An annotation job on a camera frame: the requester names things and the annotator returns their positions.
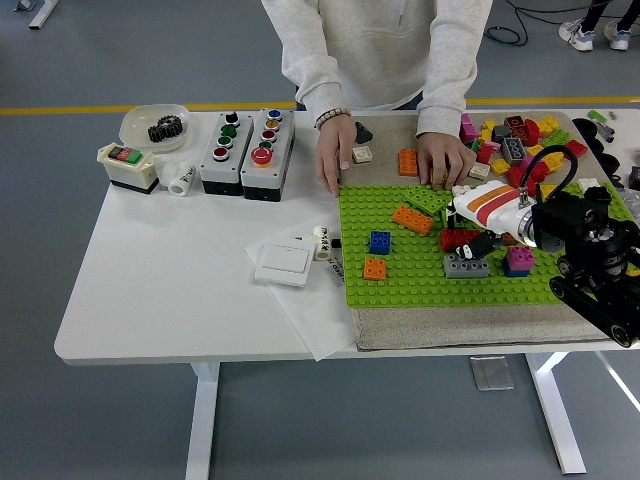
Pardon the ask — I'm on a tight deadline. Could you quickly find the person's left hand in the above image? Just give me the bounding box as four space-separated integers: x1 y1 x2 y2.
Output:
416 132 479 192

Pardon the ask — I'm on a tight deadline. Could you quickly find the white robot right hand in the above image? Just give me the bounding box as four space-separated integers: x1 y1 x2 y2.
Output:
444 180 532 262

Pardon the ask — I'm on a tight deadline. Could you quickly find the person's right hand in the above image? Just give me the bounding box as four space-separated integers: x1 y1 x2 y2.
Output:
314 115 357 197

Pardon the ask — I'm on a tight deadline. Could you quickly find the red two-by-four brick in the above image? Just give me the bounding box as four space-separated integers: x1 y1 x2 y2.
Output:
439 228 484 253

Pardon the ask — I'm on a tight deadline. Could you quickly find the green studded baseplate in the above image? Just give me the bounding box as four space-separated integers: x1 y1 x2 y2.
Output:
338 183 640 309

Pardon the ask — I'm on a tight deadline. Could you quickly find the orange two-by-four brick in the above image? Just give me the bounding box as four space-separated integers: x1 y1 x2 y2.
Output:
391 204 435 236
397 148 420 177

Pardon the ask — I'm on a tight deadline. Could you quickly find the large red brick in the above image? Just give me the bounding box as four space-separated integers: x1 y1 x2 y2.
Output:
505 165 541 196

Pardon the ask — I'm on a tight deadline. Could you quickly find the light green two-by-four brick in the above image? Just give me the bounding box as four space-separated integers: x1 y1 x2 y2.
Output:
403 184 451 217
542 128 572 150

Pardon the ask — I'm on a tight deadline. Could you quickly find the grey two-by-four brick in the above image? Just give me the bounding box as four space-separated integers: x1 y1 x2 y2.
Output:
501 137 527 166
443 253 492 280

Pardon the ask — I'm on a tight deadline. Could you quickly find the yellow two-by-four brick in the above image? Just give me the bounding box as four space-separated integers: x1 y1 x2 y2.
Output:
527 144 566 176

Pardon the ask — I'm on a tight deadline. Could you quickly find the red tall brick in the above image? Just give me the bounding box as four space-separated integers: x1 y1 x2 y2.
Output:
514 119 542 147

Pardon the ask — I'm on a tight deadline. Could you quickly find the orange two-by-two brick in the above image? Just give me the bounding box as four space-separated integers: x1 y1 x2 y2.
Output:
362 257 388 281

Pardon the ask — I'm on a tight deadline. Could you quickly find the grey emergency-stop control box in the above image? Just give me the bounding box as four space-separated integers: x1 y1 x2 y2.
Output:
239 108 296 203

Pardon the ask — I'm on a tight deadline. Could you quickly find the small white labelled pipe fitting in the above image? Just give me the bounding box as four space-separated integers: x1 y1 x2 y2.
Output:
312 225 332 261

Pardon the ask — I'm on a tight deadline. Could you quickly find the person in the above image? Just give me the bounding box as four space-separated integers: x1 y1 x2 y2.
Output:
558 0 640 51
260 0 494 197

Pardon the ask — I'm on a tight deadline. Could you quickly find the grey four-button control box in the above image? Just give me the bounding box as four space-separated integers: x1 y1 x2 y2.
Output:
198 112 255 196

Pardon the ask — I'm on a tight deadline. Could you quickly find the white label with black print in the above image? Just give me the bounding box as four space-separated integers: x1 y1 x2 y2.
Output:
327 252 347 289

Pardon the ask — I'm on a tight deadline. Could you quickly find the grey-brown mat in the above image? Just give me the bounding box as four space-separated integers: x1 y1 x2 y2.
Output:
331 110 640 352

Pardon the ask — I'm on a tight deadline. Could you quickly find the white pipe tee fitting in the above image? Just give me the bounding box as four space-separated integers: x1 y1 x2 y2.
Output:
154 160 196 198

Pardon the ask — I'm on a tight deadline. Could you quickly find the metal floor plate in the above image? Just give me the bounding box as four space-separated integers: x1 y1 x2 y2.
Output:
469 354 515 391

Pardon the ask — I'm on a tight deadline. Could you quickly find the white paper sheet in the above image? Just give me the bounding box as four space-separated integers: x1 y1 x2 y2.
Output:
244 219 359 362

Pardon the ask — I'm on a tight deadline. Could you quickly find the black gear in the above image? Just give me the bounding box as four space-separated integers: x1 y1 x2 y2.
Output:
146 115 185 146

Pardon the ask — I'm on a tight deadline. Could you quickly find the white oval dish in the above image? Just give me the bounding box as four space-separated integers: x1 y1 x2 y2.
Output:
118 103 192 154

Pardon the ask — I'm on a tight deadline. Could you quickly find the white table leg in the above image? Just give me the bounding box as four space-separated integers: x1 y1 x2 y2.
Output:
524 351 587 475
185 360 221 480

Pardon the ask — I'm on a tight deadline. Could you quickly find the white furniture foot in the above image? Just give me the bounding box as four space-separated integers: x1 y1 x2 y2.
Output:
13 0 60 30

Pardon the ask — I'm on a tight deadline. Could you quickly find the beaded bracelet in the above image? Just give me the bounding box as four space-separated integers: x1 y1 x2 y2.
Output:
313 107 353 130

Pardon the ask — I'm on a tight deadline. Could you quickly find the white wall switch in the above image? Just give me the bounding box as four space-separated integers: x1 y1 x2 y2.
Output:
253 239 314 289

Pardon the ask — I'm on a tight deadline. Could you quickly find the black floor cable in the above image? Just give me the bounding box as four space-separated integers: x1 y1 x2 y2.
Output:
485 0 530 46

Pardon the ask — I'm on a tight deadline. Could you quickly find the cream red-green switch box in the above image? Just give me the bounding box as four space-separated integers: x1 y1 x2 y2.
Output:
95 142 157 196

